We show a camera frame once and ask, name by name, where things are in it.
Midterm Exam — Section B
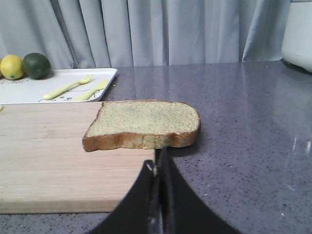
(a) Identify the yellow plastic fork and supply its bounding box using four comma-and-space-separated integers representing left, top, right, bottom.
43, 74, 94, 100

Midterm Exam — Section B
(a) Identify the grey curtain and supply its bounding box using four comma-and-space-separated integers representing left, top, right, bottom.
0, 0, 290, 69

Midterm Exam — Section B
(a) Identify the green lime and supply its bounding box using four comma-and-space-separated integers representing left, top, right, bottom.
22, 53, 51, 79

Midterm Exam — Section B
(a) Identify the yellow plastic knife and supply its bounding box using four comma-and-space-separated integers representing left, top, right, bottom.
74, 79, 108, 101

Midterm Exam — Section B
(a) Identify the wooden cutting board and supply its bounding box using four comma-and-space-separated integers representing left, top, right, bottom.
0, 102, 154, 214

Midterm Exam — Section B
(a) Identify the white bear tray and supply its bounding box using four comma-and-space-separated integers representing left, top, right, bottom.
0, 68, 117, 104

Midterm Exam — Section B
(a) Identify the yellow lemon right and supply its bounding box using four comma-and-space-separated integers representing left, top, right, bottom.
0, 55, 24, 80

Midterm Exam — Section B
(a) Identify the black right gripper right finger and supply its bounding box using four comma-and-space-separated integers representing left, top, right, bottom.
156, 147, 239, 234

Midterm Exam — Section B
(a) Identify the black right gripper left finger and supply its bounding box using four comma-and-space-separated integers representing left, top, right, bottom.
89, 160, 160, 234

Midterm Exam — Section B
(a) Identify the bread slice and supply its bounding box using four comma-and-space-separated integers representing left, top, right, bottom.
82, 100, 201, 152

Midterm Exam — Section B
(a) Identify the white appliance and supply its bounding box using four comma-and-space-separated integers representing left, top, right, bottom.
281, 0, 312, 72

